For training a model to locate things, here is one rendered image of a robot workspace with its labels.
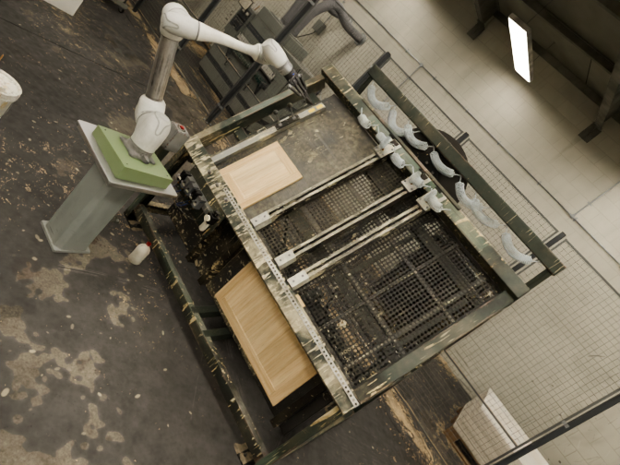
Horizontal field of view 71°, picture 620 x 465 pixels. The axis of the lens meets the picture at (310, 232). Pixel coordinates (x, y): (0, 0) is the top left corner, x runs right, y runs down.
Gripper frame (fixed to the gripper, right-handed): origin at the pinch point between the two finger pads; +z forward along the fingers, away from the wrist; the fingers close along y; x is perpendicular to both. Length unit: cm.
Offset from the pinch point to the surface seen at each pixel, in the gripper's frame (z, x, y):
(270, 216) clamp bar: 40, -8, 69
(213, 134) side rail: -4, -77, 42
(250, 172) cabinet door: 23, -42, 50
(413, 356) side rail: 115, 91, 86
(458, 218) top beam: 104, 67, -3
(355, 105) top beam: 42, -22, -39
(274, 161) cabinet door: 30, -37, 33
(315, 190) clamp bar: 50, -1, 35
